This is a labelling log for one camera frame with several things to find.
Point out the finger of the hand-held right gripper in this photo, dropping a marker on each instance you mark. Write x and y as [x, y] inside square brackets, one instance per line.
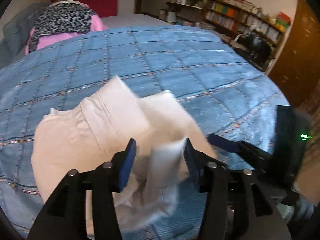
[222, 143]

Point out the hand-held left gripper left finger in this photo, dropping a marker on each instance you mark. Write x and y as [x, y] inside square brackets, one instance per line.
[127, 165]

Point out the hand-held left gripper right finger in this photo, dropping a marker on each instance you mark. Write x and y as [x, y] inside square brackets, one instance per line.
[192, 165]

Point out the white pants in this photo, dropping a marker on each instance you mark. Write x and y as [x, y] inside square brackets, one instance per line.
[87, 135]

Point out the wooden cabinet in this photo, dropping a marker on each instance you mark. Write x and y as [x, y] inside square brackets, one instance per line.
[300, 55]

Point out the blue patterned bedspread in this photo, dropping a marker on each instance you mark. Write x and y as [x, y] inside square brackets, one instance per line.
[175, 67]

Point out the black bag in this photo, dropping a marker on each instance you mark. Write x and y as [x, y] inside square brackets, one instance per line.
[252, 48]

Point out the stack of coloured boxes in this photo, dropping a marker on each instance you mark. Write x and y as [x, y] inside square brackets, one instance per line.
[283, 18]

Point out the wooden bookshelf with books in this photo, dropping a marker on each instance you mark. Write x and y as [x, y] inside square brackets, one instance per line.
[225, 12]

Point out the pink cloth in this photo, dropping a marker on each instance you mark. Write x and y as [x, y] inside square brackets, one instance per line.
[97, 25]

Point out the grey bed sheet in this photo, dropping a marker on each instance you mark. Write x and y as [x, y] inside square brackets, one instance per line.
[135, 20]

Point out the leopard print cloth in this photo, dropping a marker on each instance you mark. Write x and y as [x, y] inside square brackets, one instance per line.
[62, 20]

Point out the grey pillow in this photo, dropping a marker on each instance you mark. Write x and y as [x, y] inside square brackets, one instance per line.
[17, 27]

